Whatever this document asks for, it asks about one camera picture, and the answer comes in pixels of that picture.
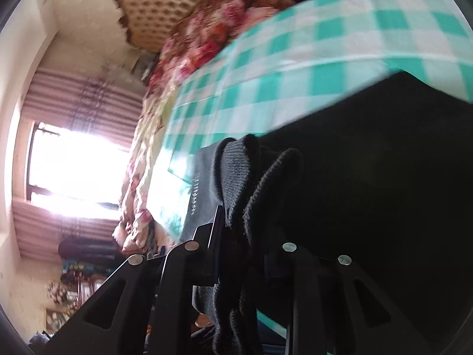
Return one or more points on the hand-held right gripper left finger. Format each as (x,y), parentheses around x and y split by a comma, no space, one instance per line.
(205,240)

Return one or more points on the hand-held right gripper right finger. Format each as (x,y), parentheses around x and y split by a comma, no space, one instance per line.
(297,270)

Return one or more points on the black pants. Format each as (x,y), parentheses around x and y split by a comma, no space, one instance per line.
(369,192)

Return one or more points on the dark grey dotted panel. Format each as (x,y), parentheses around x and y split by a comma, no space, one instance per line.
(203,192)

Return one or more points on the cream floral bedspread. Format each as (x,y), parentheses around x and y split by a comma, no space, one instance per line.
(147,162)

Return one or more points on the cluttered wooden cabinet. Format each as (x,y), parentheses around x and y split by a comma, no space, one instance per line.
(70,296)

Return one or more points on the bright window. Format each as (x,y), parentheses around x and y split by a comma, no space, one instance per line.
(74,162)

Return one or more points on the pink curtain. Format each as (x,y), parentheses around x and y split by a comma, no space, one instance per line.
(74,96)

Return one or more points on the green checked cloth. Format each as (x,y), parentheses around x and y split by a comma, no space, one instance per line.
(295,66)

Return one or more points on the floral pink pillow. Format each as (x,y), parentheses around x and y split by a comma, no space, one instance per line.
(214,29)

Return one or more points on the tufted tan bed headboard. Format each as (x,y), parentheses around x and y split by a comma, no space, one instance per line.
(159,11)

